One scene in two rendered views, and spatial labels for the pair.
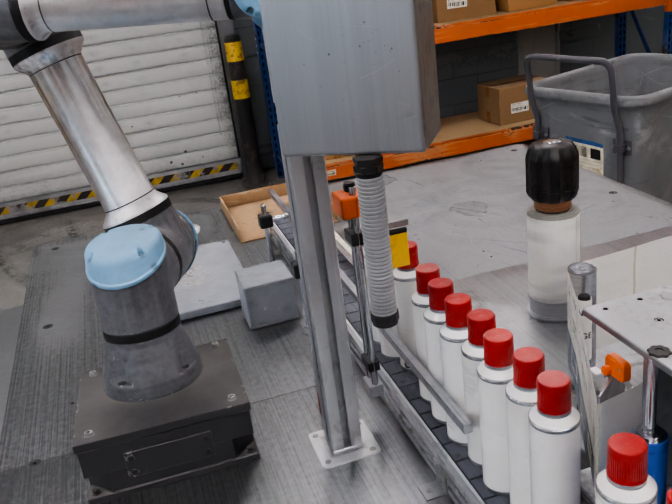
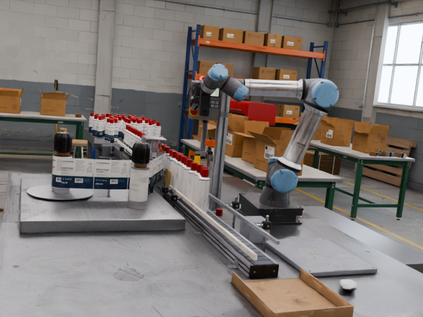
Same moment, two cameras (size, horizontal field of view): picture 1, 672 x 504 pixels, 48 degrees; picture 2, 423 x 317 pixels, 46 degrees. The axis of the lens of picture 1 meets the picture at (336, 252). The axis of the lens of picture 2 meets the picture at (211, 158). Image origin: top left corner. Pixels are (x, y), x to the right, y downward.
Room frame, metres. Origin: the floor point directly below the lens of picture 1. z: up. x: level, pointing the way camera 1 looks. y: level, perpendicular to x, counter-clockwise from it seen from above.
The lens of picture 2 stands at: (3.40, -0.30, 1.47)
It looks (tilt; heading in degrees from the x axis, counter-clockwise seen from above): 9 degrees down; 173
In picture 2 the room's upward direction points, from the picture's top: 5 degrees clockwise
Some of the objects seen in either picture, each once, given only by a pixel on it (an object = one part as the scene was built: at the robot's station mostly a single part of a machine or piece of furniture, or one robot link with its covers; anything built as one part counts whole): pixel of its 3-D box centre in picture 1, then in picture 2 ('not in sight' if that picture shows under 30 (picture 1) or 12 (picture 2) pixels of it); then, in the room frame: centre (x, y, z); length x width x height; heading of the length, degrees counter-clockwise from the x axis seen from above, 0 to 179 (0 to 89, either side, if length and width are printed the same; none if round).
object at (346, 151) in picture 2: not in sight; (333, 172); (-3.31, 2.21, 0.39); 2.20 x 0.80 x 0.78; 13
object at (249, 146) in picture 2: not in sight; (264, 143); (-1.11, 0.70, 0.96); 0.53 x 0.45 x 0.37; 105
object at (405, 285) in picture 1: (411, 306); (192, 183); (1.03, -0.10, 0.98); 0.05 x 0.05 x 0.20
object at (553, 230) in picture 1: (553, 229); (139, 175); (1.15, -0.36, 1.03); 0.09 x 0.09 x 0.30
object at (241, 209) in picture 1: (276, 208); (288, 293); (1.97, 0.15, 0.85); 0.30 x 0.26 x 0.04; 15
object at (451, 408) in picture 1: (336, 268); (219, 202); (1.27, 0.00, 0.96); 1.07 x 0.01 x 0.01; 15
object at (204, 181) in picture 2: not in sight; (203, 190); (1.18, -0.06, 0.98); 0.05 x 0.05 x 0.20
